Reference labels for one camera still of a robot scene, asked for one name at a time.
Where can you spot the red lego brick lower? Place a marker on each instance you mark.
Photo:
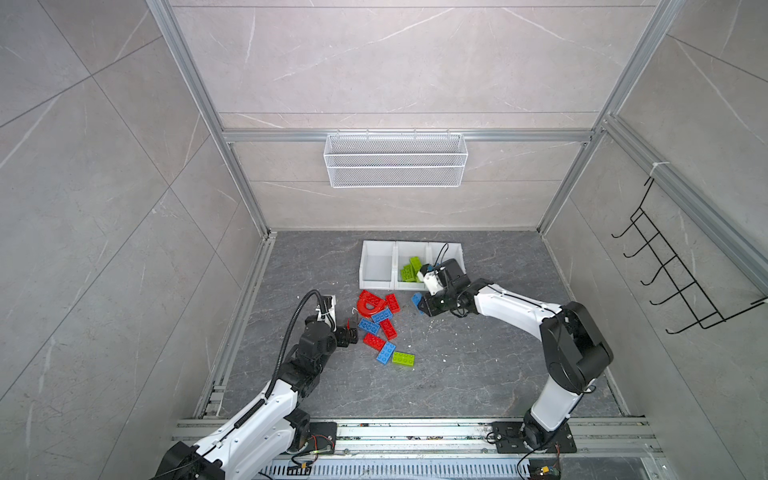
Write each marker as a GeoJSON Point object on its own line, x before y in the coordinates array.
{"type": "Point", "coordinates": [374, 341]}

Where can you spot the green lego brick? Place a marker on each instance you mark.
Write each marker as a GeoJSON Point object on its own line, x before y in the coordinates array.
{"type": "Point", "coordinates": [407, 274]}
{"type": "Point", "coordinates": [415, 265]}
{"type": "Point", "coordinates": [403, 359]}

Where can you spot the red lego brick centre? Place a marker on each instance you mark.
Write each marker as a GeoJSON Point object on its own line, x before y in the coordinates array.
{"type": "Point", "coordinates": [388, 329]}

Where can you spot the aluminium rail front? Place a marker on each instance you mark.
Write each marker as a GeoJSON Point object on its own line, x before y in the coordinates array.
{"type": "Point", "coordinates": [594, 437]}

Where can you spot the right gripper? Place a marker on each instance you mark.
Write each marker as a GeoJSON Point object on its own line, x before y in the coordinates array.
{"type": "Point", "coordinates": [426, 304]}

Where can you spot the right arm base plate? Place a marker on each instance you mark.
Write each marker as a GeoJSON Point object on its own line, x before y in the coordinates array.
{"type": "Point", "coordinates": [520, 438]}

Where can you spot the black wire hook rack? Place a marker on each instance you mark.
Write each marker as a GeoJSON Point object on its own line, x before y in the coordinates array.
{"type": "Point", "coordinates": [683, 282]}

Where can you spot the white wire mesh basket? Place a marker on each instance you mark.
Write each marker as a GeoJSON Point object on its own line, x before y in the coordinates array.
{"type": "Point", "coordinates": [392, 160]}

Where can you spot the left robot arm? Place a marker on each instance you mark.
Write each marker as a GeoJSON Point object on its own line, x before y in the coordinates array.
{"type": "Point", "coordinates": [273, 422]}

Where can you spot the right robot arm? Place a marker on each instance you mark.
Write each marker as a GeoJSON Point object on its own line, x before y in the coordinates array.
{"type": "Point", "coordinates": [575, 351]}

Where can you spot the red lego brick top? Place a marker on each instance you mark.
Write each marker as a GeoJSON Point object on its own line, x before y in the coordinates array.
{"type": "Point", "coordinates": [392, 303]}

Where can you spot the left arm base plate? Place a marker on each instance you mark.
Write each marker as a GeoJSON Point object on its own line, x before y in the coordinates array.
{"type": "Point", "coordinates": [314, 436]}

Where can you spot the white left bin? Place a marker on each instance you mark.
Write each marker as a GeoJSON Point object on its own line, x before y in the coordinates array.
{"type": "Point", "coordinates": [377, 265]}

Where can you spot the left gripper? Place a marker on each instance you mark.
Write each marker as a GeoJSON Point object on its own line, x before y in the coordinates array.
{"type": "Point", "coordinates": [343, 338]}

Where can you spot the white middle bin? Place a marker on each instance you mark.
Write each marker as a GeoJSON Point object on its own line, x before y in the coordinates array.
{"type": "Point", "coordinates": [403, 252]}

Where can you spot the red lego brick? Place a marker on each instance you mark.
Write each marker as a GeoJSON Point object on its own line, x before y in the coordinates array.
{"type": "Point", "coordinates": [374, 341]}
{"type": "Point", "coordinates": [392, 303]}
{"type": "Point", "coordinates": [388, 329]}

